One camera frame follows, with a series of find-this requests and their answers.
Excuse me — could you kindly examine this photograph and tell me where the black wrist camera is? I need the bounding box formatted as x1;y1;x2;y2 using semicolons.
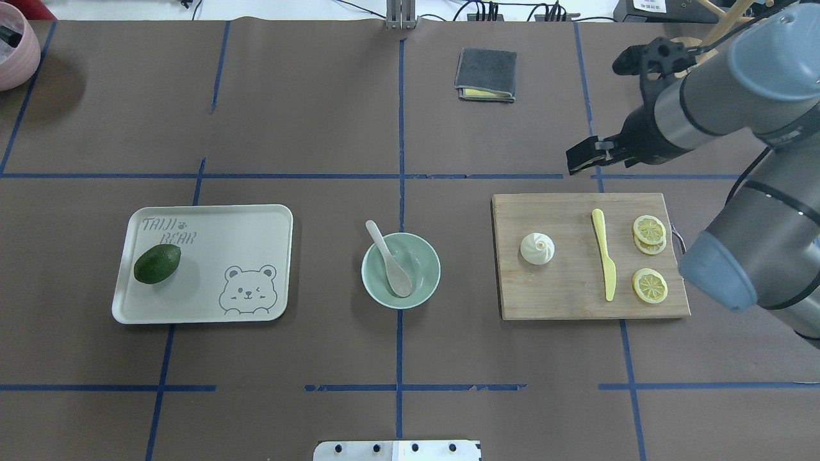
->
612;37;696;78

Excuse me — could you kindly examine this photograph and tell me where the pink bowl of ice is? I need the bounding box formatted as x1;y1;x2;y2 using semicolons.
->
1;2;41;91

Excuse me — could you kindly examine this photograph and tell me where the green avocado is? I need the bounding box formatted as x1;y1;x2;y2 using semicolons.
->
133;244;181;285

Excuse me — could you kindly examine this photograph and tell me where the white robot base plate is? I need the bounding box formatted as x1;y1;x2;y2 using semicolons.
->
313;439;482;460

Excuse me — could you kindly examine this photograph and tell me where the yellow plastic knife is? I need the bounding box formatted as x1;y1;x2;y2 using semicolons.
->
591;208;618;302

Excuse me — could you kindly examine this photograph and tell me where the lemon slice near handle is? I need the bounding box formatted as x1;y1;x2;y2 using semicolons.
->
632;268;669;304

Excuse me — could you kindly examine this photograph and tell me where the grey yellow folded cloth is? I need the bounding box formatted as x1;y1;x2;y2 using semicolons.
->
454;47;518;103

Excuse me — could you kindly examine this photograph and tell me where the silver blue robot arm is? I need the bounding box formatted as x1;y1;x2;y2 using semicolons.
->
566;1;818;346

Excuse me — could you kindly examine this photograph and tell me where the cream bear serving tray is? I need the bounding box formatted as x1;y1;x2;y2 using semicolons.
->
111;204;293;324

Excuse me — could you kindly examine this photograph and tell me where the wooden cutting board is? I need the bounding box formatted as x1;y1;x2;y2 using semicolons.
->
492;193;691;320

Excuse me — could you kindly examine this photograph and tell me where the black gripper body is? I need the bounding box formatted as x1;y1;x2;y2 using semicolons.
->
593;105;680;168

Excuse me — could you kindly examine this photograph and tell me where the green ceramic bowl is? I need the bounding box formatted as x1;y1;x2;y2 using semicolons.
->
361;232;441;310

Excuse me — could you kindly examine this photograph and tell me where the white plastic spoon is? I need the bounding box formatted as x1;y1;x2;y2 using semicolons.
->
365;221;413;298

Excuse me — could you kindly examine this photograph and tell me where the lemon slice top of pair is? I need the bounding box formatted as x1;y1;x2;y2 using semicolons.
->
632;214;667;246

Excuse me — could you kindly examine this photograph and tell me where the wooden stand with round base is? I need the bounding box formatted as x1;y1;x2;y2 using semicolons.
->
671;1;775;47

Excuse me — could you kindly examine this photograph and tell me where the white steamed bun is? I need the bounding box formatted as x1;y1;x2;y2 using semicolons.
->
519;232;555;266

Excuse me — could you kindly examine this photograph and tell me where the lemon slice under pair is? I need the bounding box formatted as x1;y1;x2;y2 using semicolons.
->
634;237;667;255

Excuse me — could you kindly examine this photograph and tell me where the aluminium frame post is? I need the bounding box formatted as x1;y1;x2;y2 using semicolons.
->
386;0;418;30

